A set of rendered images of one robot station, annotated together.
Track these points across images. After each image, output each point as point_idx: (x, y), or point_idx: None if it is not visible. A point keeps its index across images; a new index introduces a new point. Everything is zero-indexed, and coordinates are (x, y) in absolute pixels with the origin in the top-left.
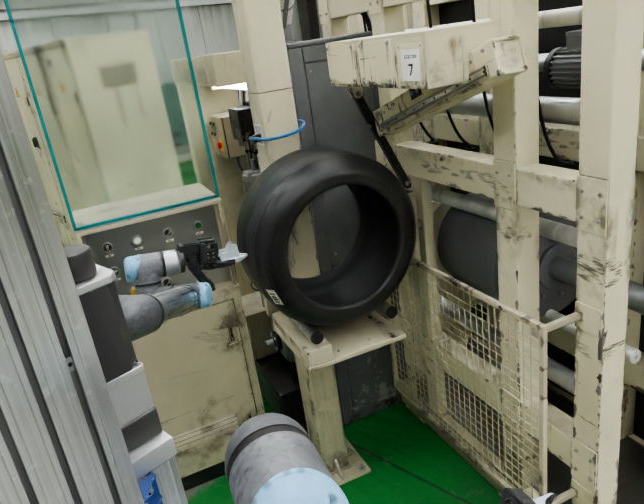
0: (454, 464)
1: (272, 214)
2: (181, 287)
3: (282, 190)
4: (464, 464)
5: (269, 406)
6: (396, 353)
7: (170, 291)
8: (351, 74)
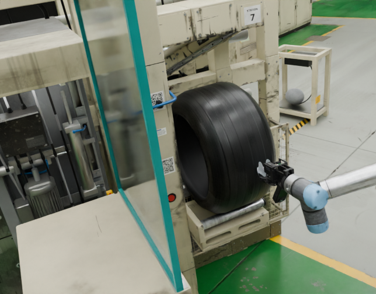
0: (202, 273)
1: (267, 124)
2: (330, 178)
3: (257, 108)
4: (202, 268)
5: None
6: None
7: (354, 170)
8: (183, 34)
